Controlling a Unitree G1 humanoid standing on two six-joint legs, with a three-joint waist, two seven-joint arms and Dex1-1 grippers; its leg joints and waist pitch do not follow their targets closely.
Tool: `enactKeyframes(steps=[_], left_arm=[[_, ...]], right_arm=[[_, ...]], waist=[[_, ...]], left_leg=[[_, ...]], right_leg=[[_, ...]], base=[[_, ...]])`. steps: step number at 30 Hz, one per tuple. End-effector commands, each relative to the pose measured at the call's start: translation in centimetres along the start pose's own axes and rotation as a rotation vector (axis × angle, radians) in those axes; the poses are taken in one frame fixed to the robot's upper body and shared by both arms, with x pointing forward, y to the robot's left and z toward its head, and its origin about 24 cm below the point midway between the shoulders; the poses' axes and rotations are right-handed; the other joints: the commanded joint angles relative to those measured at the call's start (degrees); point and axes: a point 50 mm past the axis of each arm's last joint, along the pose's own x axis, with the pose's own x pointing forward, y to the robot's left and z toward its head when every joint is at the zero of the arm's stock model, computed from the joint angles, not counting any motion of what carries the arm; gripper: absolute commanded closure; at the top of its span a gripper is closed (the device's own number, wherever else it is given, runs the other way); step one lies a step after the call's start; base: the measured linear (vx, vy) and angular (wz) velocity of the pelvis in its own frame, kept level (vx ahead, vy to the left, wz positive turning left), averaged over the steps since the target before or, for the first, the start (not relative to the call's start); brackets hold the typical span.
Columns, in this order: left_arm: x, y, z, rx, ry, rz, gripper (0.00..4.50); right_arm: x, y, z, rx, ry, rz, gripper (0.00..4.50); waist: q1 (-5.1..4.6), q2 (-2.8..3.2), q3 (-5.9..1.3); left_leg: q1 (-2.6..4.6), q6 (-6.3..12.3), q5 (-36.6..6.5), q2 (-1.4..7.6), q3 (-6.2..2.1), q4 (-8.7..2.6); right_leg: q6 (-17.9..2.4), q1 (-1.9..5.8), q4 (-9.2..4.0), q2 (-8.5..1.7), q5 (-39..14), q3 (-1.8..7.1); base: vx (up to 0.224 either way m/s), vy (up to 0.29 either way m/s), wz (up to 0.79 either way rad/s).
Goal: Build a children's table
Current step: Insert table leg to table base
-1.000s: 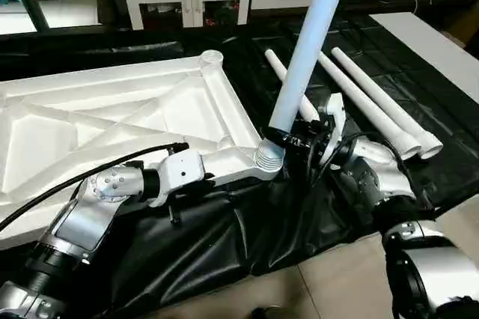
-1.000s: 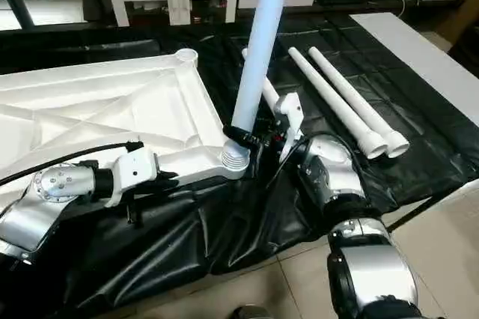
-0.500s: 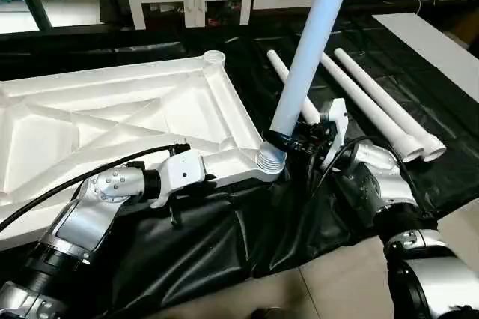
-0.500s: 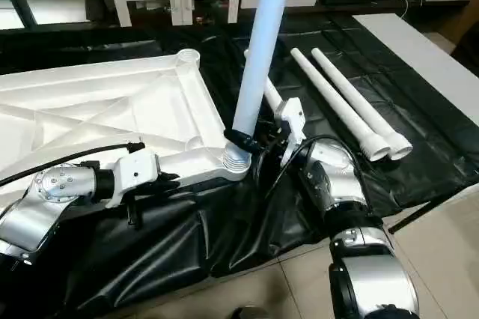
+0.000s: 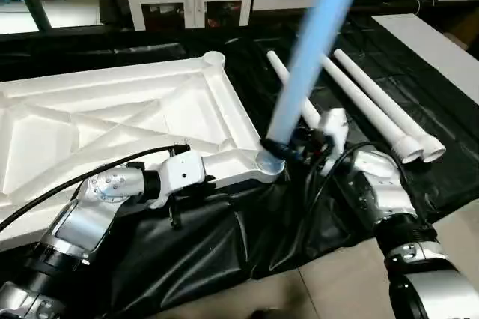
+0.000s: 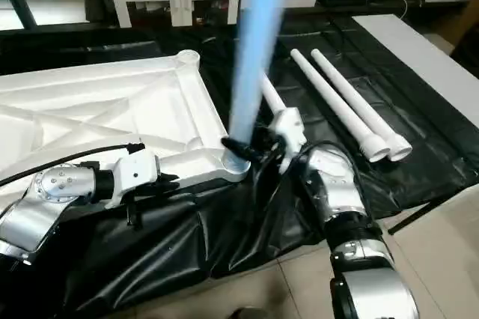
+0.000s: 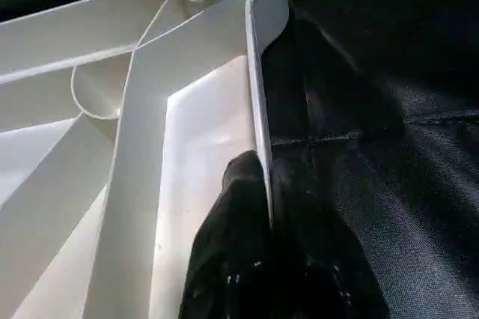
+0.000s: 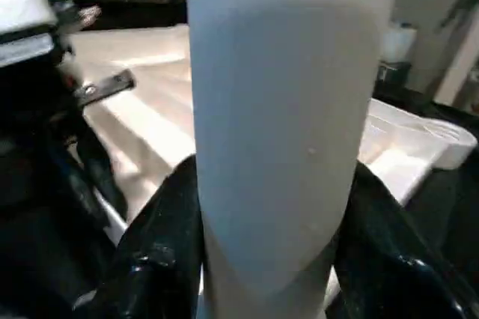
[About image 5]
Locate white flat board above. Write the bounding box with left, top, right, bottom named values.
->
left=371, top=13, right=479, bottom=85

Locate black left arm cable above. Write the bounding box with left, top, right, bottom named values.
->
left=0, top=144, right=192, bottom=232

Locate white plastic table top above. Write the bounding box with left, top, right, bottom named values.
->
left=0, top=50, right=287, bottom=250

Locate white plastic table leg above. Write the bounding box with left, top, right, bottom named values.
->
left=321, top=55, right=424, bottom=165
left=256, top=0, right=372, bottom=174
left=332, top=48, right=448, bottom=163
left=266, top=50, right=323, bottom=130

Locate black work mat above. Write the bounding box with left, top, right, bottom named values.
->
left=0, top=12, right=479, bottom=319

